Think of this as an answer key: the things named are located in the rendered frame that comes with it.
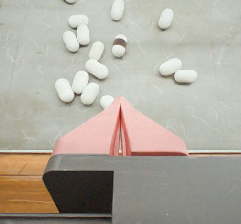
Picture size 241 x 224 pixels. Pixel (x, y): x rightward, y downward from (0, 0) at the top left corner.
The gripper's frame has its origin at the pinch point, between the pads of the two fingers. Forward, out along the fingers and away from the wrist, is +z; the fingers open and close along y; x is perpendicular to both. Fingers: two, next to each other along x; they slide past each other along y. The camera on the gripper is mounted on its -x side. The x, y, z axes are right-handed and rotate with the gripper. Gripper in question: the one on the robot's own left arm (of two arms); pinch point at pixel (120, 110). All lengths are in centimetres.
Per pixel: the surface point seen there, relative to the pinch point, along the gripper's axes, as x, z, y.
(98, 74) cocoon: 2.9, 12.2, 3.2
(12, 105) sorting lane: 7.1, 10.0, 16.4
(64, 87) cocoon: 4.1, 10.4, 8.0
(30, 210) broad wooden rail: 13.6, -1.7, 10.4
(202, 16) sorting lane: -3.4, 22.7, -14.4
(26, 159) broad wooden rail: 11.3, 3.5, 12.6
